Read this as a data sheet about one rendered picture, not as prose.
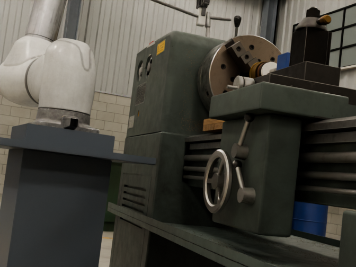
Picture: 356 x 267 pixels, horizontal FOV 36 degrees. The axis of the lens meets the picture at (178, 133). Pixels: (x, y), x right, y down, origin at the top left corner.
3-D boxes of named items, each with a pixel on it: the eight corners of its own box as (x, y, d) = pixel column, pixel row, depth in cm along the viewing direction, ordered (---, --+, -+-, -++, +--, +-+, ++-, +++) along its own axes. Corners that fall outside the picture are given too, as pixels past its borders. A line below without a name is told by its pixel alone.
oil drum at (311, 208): (281, 234, 921) (286, 181, 928) (310, 237, 945) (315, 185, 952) (303, 240, 867) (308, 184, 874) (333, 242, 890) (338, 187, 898)
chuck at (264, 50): (193, 115, 198) (208, 30, 201) (271, 132, 207) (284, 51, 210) (202, 113, 189) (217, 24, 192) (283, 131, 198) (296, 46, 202)
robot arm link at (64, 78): (59, 107, 154) (70, 30, 155) (21, 107, 165) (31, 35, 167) (103, 117, 166) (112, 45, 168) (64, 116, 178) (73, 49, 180)
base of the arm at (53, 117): (40, 124, 149) (43, 104, 149) (25, 127, 169) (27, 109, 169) (104, 134, 157) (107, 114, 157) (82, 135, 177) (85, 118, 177)
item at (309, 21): (290, 32, 147) (291, 20, 147) (316, 37, 149) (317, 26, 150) (305, 24, 139) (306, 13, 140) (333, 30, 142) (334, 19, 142)
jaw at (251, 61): (237, 76, 197) (220, 47, 196) (248, 69, 199) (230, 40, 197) (251, 71, 187) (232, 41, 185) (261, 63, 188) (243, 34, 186)
